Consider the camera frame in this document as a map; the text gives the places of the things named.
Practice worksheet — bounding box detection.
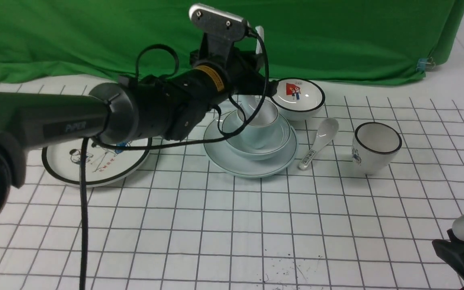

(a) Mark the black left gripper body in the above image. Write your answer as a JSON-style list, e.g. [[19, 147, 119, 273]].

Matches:
[[190, 48, 278, 105]]

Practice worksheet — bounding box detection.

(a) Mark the plain white ceramic spoon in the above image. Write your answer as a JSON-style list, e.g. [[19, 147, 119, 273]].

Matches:
[[237, 25, 273, 126]]

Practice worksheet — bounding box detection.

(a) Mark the pale green ceramic cup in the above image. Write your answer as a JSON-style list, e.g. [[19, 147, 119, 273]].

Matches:
[[237, 96, 279, 149]]

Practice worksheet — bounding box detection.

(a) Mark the pale green ceramic bowl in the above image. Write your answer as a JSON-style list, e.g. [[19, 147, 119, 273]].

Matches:
[[225, 115, 291, 160]]

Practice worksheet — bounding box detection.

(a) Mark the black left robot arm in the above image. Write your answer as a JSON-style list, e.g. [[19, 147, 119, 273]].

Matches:
[[0, 48, 277, 212]]

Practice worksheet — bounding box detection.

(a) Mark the white bowl with red picture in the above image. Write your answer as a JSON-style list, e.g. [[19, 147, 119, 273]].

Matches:
[[271, 78, 325, 121]]

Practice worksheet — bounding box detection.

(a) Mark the pale green ceramic plate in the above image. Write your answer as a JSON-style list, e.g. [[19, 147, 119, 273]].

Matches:
[[203, 116, 298, 178]]

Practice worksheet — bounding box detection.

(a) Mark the green backdrop cloth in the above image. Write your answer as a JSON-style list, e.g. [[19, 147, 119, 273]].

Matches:
[[0, 0, 464, 86]]

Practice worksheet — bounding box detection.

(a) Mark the white printed ceramic spoon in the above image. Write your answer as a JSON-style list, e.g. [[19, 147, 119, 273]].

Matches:
[[298, 118, 339, 170]]

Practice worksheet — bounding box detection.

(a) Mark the white black-rimmed cup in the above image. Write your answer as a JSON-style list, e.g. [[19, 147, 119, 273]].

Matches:
[[351, 122, 403, 176]]

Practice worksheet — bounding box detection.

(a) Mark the blue binder clip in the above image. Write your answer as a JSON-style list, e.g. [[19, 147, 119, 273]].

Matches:
[[415, 57, 436, 72]]

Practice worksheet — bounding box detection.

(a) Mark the white plate with children picture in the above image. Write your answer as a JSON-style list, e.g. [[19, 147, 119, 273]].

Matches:
[[41, 139, 149, 187]]

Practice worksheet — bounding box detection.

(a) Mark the grey wrist camera on left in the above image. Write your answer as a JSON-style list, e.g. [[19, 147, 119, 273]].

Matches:
[[188, 3, 251, 55]]

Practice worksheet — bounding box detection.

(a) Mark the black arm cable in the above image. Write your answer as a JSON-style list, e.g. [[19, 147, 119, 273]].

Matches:
[[79, 28, 269, 290]]

